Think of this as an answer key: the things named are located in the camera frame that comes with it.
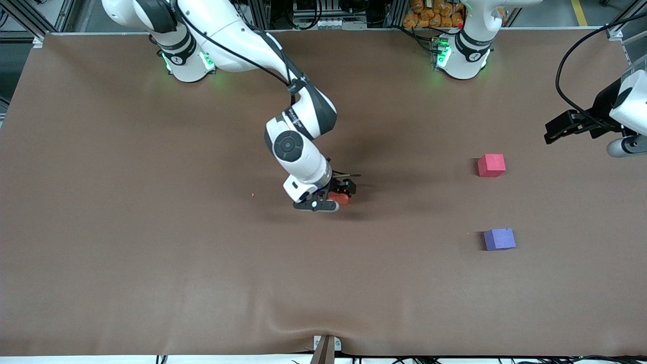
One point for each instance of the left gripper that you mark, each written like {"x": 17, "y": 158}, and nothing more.
{"x": 600, "y": 110}

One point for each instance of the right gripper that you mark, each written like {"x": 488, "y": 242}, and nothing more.
{"x": 337, "y": 187}

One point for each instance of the orange foam block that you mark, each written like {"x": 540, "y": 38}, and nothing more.
{"x": 341, "y": 198}

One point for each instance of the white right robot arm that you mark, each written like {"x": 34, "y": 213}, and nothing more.
{"x": 298, "y": 146}

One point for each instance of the red foam block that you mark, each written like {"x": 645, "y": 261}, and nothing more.
{"x": 491, "y": 165}

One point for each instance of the table cover sheet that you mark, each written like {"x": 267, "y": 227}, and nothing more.
{"x": 323, "y": 278}

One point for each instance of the purple foam block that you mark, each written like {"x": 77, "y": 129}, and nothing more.
{"x": 500, "y": 239}

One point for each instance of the bag of orange items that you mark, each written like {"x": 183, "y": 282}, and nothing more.
{"x": 432, "y": 12}

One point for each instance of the aluminium frame post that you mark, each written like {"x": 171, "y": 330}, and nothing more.
{"x": 28, "y": 20}
{"x": 619, "y": 30}
{"x": 259, "y": 12}

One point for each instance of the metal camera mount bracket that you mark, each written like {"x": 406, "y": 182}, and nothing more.
{"x": 326, "y": 346}

